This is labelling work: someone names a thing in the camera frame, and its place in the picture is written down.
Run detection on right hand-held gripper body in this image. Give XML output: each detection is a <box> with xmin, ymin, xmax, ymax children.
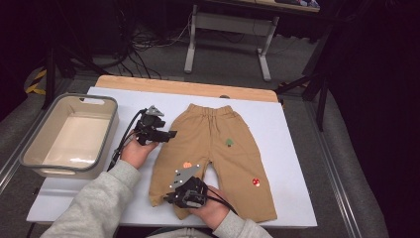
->
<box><xmin>162</xmin><ymin>164</ymin><xmax>210</xmax><ymax>209</ymax></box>

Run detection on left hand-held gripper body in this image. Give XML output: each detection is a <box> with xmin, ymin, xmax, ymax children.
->
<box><xmin>133</xmin><ymin>104</ymin><xmax>171</xmax><ymax>146</ymax></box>

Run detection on tan pants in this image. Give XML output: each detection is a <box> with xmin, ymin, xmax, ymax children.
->
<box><xmin>148</xmin><ymin>103</ymin><xmax>278</xmax><ymax>223</ymax></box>

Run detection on beige basket with grey rim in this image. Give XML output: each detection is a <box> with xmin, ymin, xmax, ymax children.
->
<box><xmin>19</xmin><ymin>93</ymin><xmax>120</xmax><ymax>180</ymax></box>

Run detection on person's left hand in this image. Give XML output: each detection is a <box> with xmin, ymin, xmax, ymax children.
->
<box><xmin>120</xmin><ymin>130</ymin><xmax>159</xmax><ymax>171</ymax></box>

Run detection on person's right hand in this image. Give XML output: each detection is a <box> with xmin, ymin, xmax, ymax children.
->
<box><xmin>189</xmin><ymin>194</ymin><xmax>231</xmax><ymax>231</ymax></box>

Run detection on person's torso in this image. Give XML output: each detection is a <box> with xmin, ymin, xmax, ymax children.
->
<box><xmin>147</xmin><ymin>227</ymin><xmax>212</xmax><ymax>238</ymax></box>

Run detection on white table cover sheet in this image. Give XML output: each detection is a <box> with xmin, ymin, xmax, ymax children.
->
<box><xmin>26</xmin><ymin>86</ymin><xmax>318</xmax><ymax>229</ymax></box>

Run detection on black tripod stand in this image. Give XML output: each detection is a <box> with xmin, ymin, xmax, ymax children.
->
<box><xmin>41</xmin><ymin>46</ymin><xmax>110</xmax><ymax>110</ymax></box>

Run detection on yellow black hazard tape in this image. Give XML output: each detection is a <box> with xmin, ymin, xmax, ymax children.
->
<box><xmin>24</xmin><ymin>68</ymin><xmax>48</xmax><ymax>96</ymax></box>

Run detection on black metal stand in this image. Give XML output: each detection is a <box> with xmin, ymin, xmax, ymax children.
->
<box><xmin>275</xmin><ymin>33</ymin><xmax>331</xmax><ymax>132</ymax></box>

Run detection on colourful object on desk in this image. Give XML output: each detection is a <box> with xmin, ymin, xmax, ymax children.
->
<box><xmin>275</xmin><ymin>0</ymin><xmax>321</xmax><ymax>9</ymax></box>

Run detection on left hand-held gripper black cable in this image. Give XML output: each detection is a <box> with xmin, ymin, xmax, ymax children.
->
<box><xmin>107</xmin><ymin>108</ymin><xmax>148</xmax><ymax>172</ymax></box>

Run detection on hand-held gripper black cable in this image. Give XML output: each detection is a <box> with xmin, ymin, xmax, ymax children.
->
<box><xmin>107</xmin><ymin>108</ymin><xmax>148</xmax><ymax>172</ymax></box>
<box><xmin>206</xmin><ymin>186</ymin><xmax>238</xmax><ymax>215</ymax></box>

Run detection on right hand-held gripper black cable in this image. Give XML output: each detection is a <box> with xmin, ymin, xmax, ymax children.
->
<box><xmin>206</xmin><ymin>186</ymin><xmax>238</xmax><ymax>215</ymax></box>

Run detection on bundle of floor cables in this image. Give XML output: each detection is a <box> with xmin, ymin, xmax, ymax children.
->
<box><xmin>112</xmin><ymin>13</ymin><xmax>193</xmax><ymax>80</ymax></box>

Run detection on white desk frame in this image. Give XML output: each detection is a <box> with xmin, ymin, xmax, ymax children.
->
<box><xmin>183</xmin><ymin>0</ymin><xmax>321</xmax><ymax>82</ymax></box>

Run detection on aluminium floor rail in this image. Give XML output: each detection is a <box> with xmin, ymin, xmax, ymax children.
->
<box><xmin>0</xmin><ymin>78</ymin><xmax>67</xmax><ymax>196</ymax></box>
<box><xmin>303</xmin><ymin>100</ymin><xmax>365</xmax><ymax>238</ymax></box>

